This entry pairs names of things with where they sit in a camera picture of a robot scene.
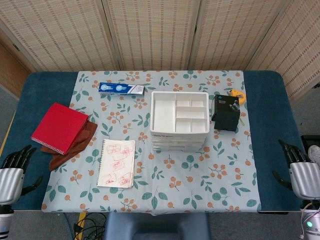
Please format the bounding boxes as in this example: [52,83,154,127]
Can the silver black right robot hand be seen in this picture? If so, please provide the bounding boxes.
[271,139,320,201]

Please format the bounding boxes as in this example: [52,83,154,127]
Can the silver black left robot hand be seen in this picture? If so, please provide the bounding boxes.
[0,144,45,204]

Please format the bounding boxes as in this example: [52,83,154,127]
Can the clear plastic storage box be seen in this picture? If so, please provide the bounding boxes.
[150,132,208,140]

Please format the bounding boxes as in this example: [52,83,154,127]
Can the white drawer organizer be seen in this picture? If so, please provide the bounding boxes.
[149,91,210,153]

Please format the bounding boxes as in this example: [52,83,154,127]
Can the white shoe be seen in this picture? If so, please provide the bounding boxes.
[307,144,320,164]

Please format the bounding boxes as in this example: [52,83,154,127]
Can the blue table cover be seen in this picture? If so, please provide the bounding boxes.
[0,71,316,214]

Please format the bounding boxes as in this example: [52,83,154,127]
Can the red spiral notebook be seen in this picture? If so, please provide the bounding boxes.
[30,102,90,156]

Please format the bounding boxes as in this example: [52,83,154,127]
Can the brown cloth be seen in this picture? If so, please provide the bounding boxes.
[40,119,99,172]

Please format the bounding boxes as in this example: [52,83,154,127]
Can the black cardboard box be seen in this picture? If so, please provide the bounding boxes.
[210,94,241,133]

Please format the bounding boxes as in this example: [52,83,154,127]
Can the yellow tape measure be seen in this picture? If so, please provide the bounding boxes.
[229,89,247,125]

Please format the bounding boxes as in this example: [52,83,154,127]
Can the wooden door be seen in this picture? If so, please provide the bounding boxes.
[0,41,31,99]

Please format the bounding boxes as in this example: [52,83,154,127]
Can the white notebook with red drawings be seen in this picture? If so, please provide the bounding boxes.
[96,139,137,189]

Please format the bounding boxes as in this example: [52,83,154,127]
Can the woven bamboo screen panel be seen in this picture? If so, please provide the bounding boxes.
[101,0,202,71]
[0,0,121,73]
[246,0,320,102]
[188,0,292,71]

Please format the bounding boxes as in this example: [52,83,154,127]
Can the blue white toothpaste box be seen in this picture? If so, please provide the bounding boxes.
[98,82,146,97]

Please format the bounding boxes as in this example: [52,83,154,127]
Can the floral print tablecloth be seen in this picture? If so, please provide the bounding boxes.
[40,70,262,216]

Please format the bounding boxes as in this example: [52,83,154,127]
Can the blue padded chair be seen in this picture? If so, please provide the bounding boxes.
[103,211,212,240]

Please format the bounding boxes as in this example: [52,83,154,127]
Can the black cables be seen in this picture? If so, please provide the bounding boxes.
[73,211,109,240]

